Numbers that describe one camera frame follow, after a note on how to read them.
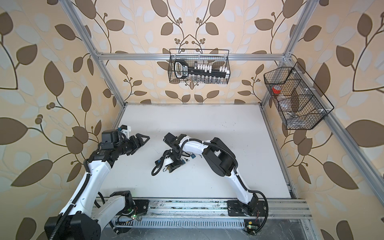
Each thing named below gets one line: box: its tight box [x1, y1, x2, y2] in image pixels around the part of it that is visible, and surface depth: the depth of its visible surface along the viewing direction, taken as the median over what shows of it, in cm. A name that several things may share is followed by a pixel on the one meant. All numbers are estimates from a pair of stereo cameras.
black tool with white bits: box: [174, 59, 230, 79], surface depth 84 cm
